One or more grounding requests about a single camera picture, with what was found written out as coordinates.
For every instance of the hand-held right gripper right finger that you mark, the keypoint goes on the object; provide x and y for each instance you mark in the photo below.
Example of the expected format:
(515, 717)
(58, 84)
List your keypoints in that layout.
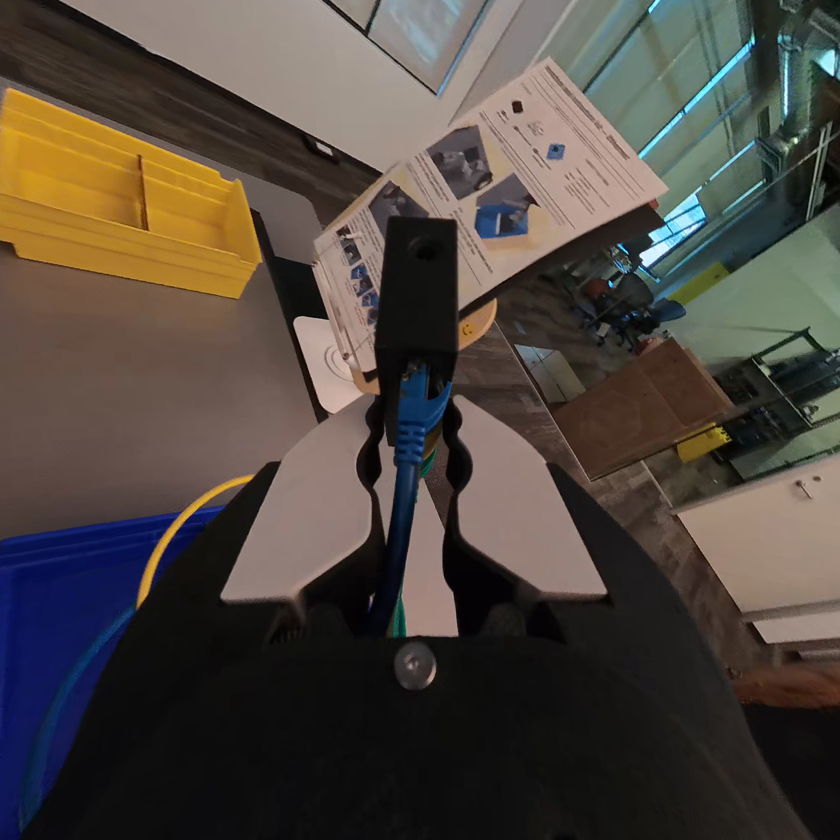
(518, 518)

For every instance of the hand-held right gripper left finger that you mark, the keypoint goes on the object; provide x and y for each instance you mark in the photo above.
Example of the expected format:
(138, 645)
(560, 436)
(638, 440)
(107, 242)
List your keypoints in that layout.
(308, 518)

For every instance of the black ethernet switch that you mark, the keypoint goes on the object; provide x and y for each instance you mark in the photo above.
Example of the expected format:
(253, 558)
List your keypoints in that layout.
(417, 302)

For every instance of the blue plastic bin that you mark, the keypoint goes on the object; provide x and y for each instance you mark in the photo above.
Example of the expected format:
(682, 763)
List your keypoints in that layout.
(52, 623)

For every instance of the yellow plastic bin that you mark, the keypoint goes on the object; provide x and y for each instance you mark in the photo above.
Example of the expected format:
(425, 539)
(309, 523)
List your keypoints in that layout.
(98, 210)

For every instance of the white stand base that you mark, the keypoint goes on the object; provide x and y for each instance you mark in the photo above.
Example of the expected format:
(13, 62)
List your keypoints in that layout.
(321, 367)

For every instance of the black mesh office chair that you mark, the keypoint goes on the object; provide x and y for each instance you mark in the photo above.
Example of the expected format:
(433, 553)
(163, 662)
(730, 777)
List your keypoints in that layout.
(620, 302)

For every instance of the white cabinet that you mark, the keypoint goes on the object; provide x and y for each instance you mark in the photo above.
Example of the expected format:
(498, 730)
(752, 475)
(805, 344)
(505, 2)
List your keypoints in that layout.
(768, 551)

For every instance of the metal shelf rack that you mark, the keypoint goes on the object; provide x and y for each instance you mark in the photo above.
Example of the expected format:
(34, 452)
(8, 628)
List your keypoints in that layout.
(787, 407)

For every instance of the printed instruction poster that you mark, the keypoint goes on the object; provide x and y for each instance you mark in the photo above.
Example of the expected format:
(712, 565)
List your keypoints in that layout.
(558, 164)

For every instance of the large window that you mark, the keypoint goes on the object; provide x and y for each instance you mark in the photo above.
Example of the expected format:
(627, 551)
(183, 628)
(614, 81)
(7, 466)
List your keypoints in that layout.
(420, 33)

